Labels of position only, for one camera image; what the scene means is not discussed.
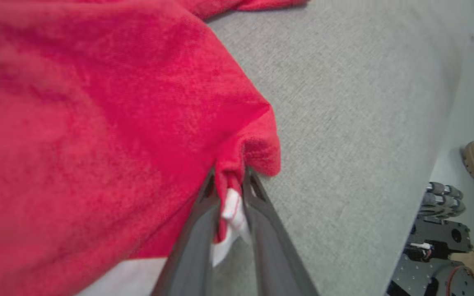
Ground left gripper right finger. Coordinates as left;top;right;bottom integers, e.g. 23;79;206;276
242;166;320;296

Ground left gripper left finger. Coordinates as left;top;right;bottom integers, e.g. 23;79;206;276
151;169;225;296

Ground red basketball jersey white sleeves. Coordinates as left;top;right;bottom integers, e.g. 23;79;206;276
0;0;309;296

